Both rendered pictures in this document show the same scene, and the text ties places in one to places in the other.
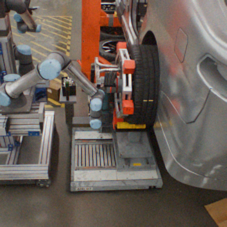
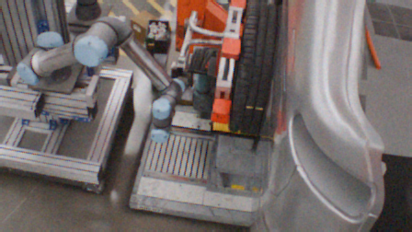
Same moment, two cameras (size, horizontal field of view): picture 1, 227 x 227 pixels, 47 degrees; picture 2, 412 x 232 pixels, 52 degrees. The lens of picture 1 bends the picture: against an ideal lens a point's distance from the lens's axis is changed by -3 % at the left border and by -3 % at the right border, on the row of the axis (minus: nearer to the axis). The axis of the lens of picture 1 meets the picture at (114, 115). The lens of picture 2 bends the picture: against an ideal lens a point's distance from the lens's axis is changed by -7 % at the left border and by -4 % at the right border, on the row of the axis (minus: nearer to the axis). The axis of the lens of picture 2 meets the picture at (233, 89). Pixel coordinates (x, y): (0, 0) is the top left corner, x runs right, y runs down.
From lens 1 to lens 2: 0.55 m
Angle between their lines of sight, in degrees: 10
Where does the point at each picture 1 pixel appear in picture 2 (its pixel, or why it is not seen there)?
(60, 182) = (119, 189)
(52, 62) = (92, 43)
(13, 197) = (49, 199)
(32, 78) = (65, 57)
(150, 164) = not seen: hidden behind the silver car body
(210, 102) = (294, 183)
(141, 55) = (257, 29)
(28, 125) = (70, 109)
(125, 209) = not seen: outside the picture
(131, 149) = (235, 161)
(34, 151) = (86, 136)
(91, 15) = not seen: outside the picture
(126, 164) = (221, 184)
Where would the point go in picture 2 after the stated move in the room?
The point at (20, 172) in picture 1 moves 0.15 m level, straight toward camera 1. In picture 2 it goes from (58, 168) to (58, 191)
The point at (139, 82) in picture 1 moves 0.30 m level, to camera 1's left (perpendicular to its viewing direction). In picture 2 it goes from (243, 77) to (176, 59)
